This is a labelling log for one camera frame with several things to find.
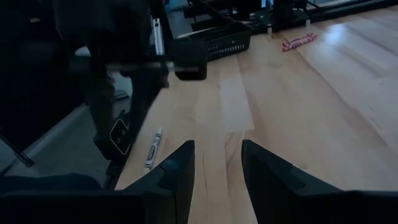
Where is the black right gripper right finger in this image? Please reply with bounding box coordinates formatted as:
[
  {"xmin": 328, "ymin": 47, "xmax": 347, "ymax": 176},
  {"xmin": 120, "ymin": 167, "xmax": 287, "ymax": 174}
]
[{"xmin": 241, "ymin": 139, "xmax": 343, "ymax": 224}]

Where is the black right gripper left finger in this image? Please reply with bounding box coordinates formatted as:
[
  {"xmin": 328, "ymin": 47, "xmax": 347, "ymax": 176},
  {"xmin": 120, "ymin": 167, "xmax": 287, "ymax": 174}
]
[{"xmin": 124, "ymin": 139, "xmax": 196, "ymax": 224}]

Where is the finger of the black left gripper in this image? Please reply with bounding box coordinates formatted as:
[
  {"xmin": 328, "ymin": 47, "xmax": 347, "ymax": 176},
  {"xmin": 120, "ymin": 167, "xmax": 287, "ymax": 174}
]
[
  {"xmin": 129, "ymin": 74, "xmax": 170, "ymax": 144},
  {"xmin": 90, "ymin": 73, "xmax": 116, "ymax": 125}
]

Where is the white crayon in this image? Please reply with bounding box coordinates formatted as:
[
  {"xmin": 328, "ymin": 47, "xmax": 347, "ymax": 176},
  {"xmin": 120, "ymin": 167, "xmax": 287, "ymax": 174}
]
[{"xmin": 143, "ymin": 127, "xmax": 164, "ymax": 174}]

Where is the pink crayon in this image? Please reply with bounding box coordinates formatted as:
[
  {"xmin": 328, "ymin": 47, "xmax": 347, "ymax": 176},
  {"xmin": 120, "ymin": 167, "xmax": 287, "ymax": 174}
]
[
  {"xmin": 287, "ymin": 32, "xmax": 318, "ymax": 45},
  {"xmin": 282, "ymin": 39, "xmax": 313, "ymax": 52}
]

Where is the black plastic basket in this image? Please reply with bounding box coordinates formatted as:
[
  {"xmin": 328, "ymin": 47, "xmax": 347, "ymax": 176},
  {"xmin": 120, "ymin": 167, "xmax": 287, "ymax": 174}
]
[{"xmin": 178, "ymin": 21, "xmax": 252, "ymax": 62}]

